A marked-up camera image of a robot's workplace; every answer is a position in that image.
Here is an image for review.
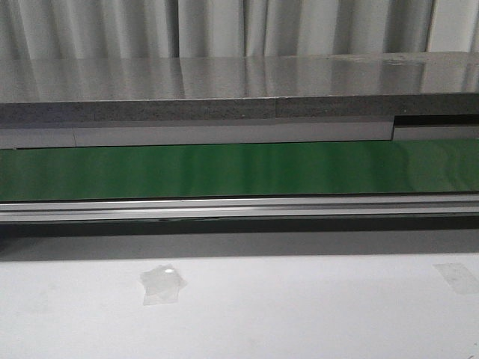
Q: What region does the crumpled clear tape patch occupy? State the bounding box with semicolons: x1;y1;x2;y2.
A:
140;264;187;306

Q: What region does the grey stone counter slab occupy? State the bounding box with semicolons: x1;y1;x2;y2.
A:
1;52;478;127

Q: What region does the green conveyor belt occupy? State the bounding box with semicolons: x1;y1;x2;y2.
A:
1;139;478;202

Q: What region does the grey rear guide panel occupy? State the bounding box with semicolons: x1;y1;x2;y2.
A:
1;114;478;149

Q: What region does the clear tape strip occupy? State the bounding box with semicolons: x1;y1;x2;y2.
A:
433;263;478;295

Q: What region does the white pleated curtain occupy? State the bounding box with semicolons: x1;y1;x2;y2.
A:
1;1;478;60

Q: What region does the aluminium conveyor side rail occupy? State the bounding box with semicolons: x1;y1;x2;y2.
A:
1;194;478;223

